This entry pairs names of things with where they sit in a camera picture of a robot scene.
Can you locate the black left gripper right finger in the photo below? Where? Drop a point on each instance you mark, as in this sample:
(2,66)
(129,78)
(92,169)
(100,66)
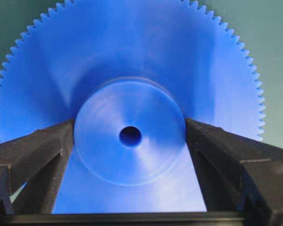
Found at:
(235,172)

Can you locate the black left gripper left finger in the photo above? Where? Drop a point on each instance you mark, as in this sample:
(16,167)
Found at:
(32,168)

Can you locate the large blue plastic gear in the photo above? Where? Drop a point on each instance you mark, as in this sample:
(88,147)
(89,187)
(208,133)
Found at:
(129,72)

